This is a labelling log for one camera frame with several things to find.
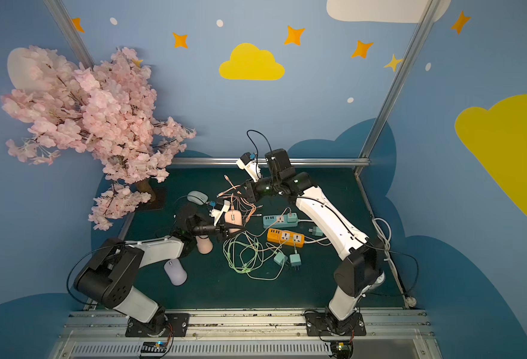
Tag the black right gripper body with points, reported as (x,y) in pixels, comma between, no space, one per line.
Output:
(251,191)

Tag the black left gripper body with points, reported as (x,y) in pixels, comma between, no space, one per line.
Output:
(221,229)

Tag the pink wireless mouse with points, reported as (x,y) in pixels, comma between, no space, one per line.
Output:
(204,244)
(233,221)

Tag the lilac wireless mouse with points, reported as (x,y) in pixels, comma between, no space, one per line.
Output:
(175,271)

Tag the teal charger with green cable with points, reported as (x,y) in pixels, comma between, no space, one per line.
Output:
(280,259)

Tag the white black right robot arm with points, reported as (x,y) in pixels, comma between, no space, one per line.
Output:
(361,256)

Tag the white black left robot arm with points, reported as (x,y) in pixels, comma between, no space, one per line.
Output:
(109,275)

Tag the teal power strip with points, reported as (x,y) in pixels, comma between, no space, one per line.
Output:
(277,221)

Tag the orange power strip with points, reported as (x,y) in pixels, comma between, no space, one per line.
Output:
(285,237)

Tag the pink cherry blossom tree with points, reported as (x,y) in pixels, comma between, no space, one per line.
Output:
(107,111)

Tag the pale green wireless mouse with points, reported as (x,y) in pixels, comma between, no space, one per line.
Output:
(197,197)

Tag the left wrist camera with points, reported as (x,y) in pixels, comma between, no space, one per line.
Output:
(218,208)

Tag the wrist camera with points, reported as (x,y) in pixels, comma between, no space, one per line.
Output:
(218,208)
(249,163)

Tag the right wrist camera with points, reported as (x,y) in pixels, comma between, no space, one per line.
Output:
(249,163)

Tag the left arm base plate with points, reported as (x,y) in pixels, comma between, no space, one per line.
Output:
(161,325)

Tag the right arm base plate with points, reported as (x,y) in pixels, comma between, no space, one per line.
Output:
(320,324)

